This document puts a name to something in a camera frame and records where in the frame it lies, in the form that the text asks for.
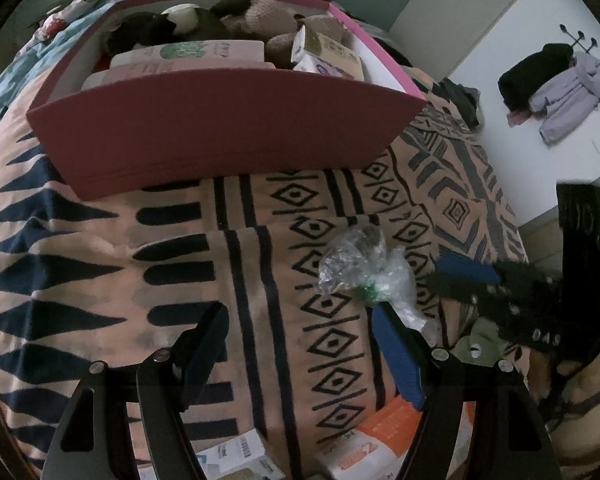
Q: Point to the clear plastic bag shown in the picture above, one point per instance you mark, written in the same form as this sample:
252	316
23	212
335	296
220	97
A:
358	260

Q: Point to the long white product box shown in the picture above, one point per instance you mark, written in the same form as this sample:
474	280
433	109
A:
247	456

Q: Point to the peach black patterned blanket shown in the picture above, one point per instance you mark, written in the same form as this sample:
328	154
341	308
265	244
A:
119	278

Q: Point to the brown knitted plush toy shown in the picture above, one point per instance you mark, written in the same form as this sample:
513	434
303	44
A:
183	22

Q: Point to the white green-print lotion tube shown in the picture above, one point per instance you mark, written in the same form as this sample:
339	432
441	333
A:
242	50

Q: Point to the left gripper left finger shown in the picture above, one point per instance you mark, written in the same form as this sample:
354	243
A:
195	353

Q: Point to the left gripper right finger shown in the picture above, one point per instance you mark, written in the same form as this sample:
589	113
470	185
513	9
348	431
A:
405	351

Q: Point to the pink lotion tube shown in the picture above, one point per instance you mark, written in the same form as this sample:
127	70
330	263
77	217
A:
137	70

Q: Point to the blue floral duvet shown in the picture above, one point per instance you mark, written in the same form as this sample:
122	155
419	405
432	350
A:
55	35

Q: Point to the black garment on hook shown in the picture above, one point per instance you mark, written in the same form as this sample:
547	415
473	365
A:
520	82

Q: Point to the lilac hoodie on hook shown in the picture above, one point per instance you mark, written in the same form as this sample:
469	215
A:
565	101

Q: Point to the small beige product box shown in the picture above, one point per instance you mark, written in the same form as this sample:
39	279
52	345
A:
316	53

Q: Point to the pink knitted teddy bear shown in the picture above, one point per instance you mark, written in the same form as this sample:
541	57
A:
274	23

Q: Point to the dark clothes pile by wall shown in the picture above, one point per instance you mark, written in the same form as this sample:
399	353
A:
466	100

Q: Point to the pink cardboard box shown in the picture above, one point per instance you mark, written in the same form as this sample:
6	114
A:
215	122

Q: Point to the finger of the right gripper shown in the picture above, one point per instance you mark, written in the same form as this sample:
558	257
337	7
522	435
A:
461	266
486	298

